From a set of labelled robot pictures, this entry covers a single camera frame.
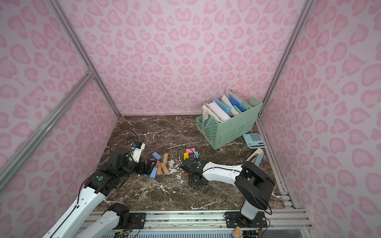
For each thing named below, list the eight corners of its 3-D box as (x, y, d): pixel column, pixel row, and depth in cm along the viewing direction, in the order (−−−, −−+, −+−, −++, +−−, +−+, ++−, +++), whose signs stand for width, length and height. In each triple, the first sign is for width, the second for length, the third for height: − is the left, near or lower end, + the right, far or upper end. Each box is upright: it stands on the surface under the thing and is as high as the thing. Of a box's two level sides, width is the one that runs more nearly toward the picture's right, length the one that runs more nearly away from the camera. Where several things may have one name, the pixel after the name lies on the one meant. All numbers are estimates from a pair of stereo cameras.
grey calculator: (249, 149, 101) (250, 147, 99) (243, 136, 108) (244, 134, 107) (264, 147, 102) (265, 145, 100) (257, 134, 109) (258, 132, 107)
